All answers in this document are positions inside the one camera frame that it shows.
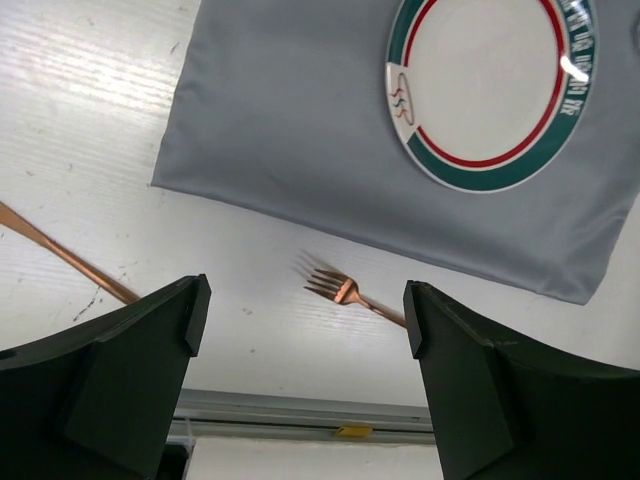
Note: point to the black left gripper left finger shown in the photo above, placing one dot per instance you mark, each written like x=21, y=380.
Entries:
x=96, y=401

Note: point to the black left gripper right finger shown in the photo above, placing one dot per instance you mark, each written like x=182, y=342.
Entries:
x=506, y=406

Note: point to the copper fork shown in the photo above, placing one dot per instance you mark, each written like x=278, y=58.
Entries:
x=343, y=290

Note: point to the copper knife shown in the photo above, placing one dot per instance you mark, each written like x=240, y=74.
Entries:
x=20, y=225

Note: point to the white plate green red rim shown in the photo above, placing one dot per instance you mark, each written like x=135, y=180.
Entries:
x=483, y=95

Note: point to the grey cloth placemat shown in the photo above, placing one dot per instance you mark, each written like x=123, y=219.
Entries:
x=281, y=109

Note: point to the aluminium front rail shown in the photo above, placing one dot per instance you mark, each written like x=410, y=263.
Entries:
x=201, y=414

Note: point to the yellow tag on rail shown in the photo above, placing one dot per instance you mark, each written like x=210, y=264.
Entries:
x=354, y=431

